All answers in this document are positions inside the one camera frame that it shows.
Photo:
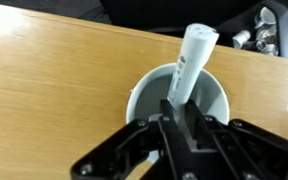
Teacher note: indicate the silver metal parts pile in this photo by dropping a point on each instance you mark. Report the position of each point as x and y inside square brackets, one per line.
[267, 31]

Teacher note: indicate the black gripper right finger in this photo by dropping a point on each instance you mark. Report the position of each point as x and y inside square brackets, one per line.
[237, 150]

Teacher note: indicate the maroon mug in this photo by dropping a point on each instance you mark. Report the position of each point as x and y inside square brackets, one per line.
[147, 96]

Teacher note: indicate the small white cylinder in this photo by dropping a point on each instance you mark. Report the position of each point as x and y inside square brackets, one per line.
[241, 38]

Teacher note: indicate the white tube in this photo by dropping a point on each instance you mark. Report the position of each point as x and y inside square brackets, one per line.
[192, 60]

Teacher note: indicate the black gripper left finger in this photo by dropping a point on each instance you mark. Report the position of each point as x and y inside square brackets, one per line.
[140, 146]

